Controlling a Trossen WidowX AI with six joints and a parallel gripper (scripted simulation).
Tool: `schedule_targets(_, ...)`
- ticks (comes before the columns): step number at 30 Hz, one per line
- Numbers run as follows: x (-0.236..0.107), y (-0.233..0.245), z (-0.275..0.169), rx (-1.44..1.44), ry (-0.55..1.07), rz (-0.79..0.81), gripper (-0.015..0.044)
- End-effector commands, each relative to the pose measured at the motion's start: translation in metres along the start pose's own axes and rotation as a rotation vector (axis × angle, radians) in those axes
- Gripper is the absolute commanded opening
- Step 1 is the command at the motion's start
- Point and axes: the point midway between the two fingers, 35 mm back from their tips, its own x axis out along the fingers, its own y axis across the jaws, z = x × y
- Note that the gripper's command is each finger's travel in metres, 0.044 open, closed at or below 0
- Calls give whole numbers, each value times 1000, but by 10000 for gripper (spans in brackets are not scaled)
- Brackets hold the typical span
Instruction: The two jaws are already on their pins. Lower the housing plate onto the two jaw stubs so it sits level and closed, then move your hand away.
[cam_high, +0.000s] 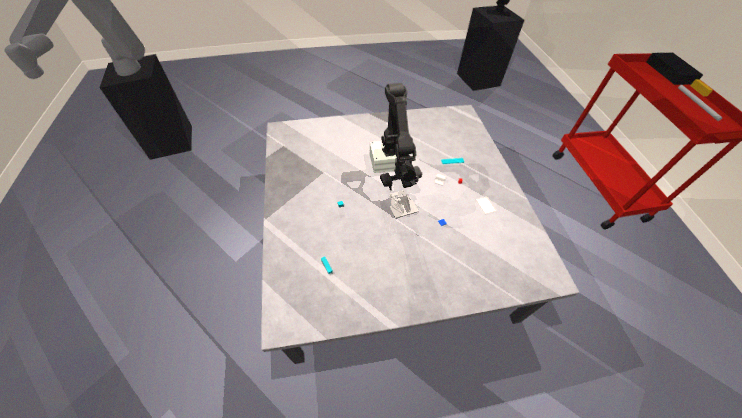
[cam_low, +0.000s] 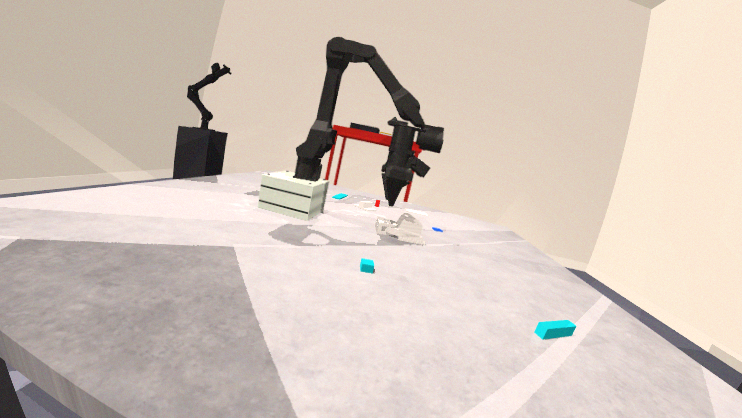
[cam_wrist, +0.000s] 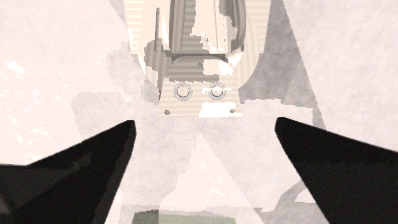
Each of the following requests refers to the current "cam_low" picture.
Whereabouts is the small cyan cube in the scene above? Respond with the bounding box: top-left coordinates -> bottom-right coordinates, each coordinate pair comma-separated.
360,258 -> 374,274

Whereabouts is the teal rectangular block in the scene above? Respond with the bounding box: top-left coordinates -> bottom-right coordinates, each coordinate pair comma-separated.
534,320 -> 577,340

